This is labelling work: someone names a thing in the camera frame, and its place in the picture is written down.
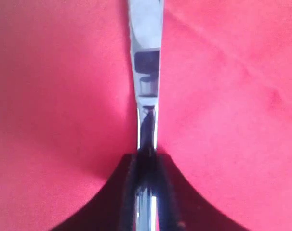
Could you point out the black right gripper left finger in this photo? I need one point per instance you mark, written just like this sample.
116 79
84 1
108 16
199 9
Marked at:
112 208

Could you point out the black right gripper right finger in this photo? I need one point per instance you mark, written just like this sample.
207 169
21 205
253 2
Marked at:
182 208

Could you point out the red scalloped tablecloth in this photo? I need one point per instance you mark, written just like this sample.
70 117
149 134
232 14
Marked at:
68 113

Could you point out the silver table knife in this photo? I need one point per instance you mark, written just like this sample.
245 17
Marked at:
146 26

